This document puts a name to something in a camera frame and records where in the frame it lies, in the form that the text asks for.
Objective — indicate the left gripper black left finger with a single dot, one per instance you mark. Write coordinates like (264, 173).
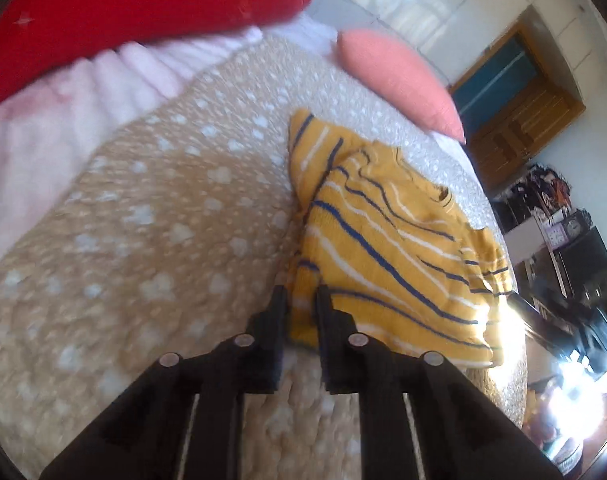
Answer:
(183, 418)

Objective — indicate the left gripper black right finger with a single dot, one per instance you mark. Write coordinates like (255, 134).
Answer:
(419, 417)

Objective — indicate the yellow striped knit sweater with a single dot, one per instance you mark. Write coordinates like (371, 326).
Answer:
(394, 250)

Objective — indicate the beige heart-pattern blanket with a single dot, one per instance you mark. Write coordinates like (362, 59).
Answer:
(176, 232)

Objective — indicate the cluttered dark shelf unit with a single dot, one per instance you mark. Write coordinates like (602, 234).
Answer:
(560, 261)

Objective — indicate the white pink bed sheet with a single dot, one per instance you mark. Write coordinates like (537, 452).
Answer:
(50, 129)

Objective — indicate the wooden door with teal panel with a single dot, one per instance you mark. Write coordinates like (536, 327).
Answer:
(512, 105)

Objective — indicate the pink ribbed cushion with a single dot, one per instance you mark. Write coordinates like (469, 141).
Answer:
(396, 73)

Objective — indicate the red knit pillow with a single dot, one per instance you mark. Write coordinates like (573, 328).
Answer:
(39, 35)

